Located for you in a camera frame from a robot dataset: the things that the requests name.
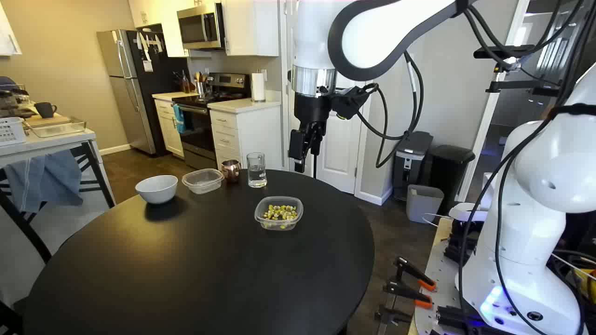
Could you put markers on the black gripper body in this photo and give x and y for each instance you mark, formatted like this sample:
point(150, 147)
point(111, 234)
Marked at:
point(312, 109)

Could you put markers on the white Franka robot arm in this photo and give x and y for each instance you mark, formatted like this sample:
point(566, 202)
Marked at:
point(547, 173)

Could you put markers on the white panel door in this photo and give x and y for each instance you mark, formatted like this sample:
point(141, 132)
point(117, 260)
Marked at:
point(342, 149)

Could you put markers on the white paper towel roll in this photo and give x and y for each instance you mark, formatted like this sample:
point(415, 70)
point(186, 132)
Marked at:
point(258, 85)

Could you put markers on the small brown candle jar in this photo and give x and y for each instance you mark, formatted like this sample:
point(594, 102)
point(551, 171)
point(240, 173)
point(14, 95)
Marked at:
point(232, 171)

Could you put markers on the grey lidded trash can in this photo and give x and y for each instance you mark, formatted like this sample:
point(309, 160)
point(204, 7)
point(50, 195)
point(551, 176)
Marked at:
point(413, 160)

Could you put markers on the empty clear plastic container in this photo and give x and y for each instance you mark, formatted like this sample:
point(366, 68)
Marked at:
point(202, 178)

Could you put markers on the black kitchen stove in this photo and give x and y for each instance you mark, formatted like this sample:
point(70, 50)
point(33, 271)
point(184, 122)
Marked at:
point(199, 122)

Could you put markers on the white upper kitchen cabinet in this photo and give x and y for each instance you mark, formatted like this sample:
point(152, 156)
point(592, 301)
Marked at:
point(251, 28)

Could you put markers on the small grey plastic bin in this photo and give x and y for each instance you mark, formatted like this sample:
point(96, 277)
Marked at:
point(424, 202)

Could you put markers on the narrow white counter cabinet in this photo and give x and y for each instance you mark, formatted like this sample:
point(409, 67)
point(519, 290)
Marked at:
point(169, 122)

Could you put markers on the black trash can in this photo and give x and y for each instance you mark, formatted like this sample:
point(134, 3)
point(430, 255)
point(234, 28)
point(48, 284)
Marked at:
point(450, 176)

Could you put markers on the white ceramic bowl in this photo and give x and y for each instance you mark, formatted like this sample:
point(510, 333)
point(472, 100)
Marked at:
point(158, 188)

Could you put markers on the white round lid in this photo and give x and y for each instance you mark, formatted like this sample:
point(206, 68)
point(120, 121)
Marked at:
point(467, 212)

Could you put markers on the stainless steel refrigerator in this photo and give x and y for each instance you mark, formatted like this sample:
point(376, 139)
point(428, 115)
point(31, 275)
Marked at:
point(134, 85)

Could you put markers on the white side table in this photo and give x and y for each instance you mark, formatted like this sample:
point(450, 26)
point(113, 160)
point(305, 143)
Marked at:
point(44, 145)

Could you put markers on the black mug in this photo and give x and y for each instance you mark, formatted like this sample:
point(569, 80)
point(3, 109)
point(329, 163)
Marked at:
point(46, 109)

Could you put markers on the blue cloth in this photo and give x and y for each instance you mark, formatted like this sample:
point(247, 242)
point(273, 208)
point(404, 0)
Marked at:
point(44, 178)

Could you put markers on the white perforated basket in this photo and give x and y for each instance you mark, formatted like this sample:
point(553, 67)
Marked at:
point(12, 130)

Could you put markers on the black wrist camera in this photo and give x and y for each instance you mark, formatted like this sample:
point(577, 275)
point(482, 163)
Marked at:
point(351, 100)

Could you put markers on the black bar camera on stand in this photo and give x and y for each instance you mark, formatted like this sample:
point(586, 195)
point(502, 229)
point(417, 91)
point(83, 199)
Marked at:
point(497, 52)

